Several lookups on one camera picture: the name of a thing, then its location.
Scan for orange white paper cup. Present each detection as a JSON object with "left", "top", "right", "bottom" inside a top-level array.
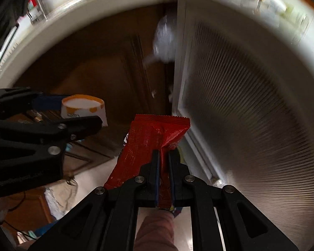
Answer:
[{"left": 60, "top": 94, "right": 108, "bottom": 127}]

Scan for red snack wrapper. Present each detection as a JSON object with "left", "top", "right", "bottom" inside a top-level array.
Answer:
[{"left": 104, "top": 114, "right": 190, "bottom": 209}]

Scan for pink sleeve forearm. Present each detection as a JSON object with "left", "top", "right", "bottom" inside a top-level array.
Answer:
[{"left": 134, "top": 210, "right": 178, "bottom": 251}]

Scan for white ribbed cabinet door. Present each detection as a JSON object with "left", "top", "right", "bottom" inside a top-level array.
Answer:
[{"left": 173, "top": 0, "right": 314, "bottom": 250}]

